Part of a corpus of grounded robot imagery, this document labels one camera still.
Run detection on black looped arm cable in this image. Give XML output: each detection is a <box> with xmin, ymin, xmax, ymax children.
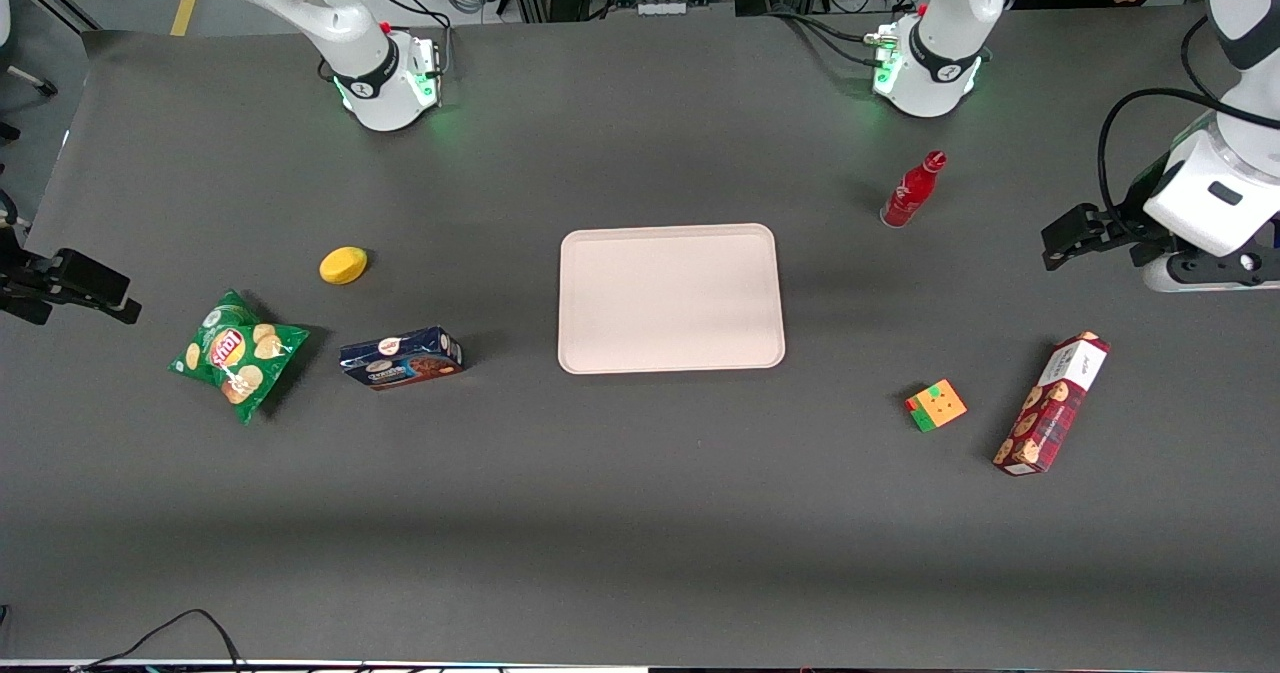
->
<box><xmin>1097</xmin><ymin>87</ymin><xmax>1280</xmax><ymax>216</ymax></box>

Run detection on red soda bottle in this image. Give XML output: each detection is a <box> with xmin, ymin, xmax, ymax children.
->
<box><xmin>879</xmin><ymin>150</ymin><xmax>948</xmax><ymax>229</ymax></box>

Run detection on black base cables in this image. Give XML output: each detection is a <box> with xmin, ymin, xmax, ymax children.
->
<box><xmin>765</xmin><ymin>5</ymin><xmax>906</xmax><ymax>69</ymax></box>
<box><xmin>372</xmin><ymin>0</ymin><xmax>453</xmax><ymax>84</ymax></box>

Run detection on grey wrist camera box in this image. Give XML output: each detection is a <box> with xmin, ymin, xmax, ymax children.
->
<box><xmin>1142</xmin><ymin>249</ymin><xmax>1280</xmax><ymax>294</ymax></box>

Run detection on black cable at table edge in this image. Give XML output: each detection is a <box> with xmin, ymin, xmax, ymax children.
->
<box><xmin>68</xmin><ymin>608</ymin><xmax>247</xmax><ymax>673</ymax></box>

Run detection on red plaid cookie box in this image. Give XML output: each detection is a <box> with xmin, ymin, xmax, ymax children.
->
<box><xmin>992</xmin><ymin>331</ymin><xmax>1112</xmax><ymax>477</ymax></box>

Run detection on yellow lemon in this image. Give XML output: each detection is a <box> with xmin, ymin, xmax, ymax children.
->
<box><xmin>318</xmin><ymin>246</ymin><xmax>370</xmax><ymax>286</ymax></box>

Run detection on beige plastic tray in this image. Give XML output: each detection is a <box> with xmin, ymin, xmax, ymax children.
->
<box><xmin>557</xmin><ymin>223</ymin><xmax>787</xmax><ymax>375</ymax></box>

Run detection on colourful puzzle cube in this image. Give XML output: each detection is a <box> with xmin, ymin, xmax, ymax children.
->
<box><xmin>905</xmin><ymin>379</ymin><xmax>969</xmax><ymax>434</ymax></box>

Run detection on blue cookie box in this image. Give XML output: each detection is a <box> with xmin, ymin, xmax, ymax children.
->
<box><xmin>338</xmin><ymin>326</ymin><xmax>465</xmax><ymax>392</ymax></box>

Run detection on green chips bag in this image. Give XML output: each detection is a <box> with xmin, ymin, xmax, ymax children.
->
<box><xmin>168</xmin><ymin>289</ymin><xmax>312</xmax><ymax>425</ymax></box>

